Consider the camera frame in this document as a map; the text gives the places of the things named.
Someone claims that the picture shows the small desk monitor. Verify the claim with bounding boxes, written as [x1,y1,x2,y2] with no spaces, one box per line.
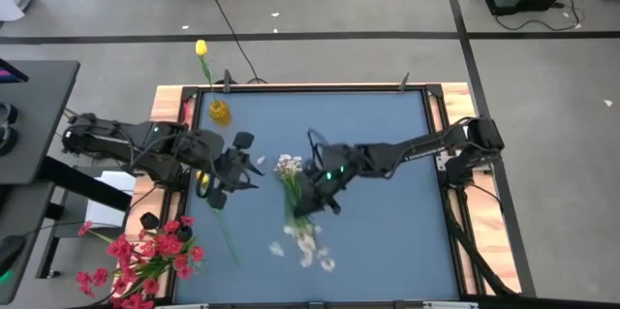
[0,56,29,83]

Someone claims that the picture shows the black headphones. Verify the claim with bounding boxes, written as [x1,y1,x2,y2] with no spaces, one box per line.
[0,100,20,158]

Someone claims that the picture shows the black desk leg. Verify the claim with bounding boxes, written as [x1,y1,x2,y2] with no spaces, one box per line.
[36,230,65,281]

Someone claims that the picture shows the dark grey desk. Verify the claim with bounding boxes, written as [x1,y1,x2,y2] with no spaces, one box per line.
[0,180,55,306]
[0,59,81,185]

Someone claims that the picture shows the black mouse with green light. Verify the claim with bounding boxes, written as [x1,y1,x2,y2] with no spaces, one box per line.
[0,234,26,284]

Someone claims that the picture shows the black table frame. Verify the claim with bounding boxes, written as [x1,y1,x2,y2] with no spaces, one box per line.
[176,83,469,306]

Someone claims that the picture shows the silver aluminium bracket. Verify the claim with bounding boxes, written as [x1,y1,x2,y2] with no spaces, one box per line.
[154,302,210,309]
[422,300,480,309]

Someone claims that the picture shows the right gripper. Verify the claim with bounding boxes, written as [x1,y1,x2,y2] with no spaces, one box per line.
[292,165,357,219]

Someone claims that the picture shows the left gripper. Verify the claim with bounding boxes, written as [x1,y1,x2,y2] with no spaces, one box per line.
[215,147,265,193]

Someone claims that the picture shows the black floor cable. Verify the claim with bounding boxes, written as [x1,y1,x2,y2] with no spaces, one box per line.
[181,0,266,85]

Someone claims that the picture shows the black desk beam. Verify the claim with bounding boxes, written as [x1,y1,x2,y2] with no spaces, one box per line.
[37,156,133,213]

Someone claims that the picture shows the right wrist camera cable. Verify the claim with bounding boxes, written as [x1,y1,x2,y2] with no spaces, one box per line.
[306,127,336,156]

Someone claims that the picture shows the black cable bundle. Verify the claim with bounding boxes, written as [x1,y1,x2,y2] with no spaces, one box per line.
[443,187,517,296]

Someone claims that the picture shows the yellow faceted vase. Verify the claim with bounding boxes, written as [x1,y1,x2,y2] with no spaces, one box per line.
[207,99,233,129]

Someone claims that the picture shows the dark-bud artificial tulip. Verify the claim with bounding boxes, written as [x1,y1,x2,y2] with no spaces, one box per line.
[174,225,195,244]
[139,210,161,232]

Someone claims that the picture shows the pile of green flower stems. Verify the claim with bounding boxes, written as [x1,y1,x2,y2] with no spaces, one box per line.
[75,214,207,309]

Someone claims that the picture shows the yellow artificial tulip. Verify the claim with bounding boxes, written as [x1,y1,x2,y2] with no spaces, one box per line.
[196,169,241,266]
[194,39,217,107]

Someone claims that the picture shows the wooden table board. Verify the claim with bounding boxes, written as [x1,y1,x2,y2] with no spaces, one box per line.
[119,81,524,300]

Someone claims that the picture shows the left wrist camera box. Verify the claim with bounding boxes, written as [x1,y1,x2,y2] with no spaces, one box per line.
[232,131,256,152]

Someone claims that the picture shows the white artificial flower bunch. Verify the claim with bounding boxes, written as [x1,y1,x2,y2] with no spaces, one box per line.
[273,153,324,271]

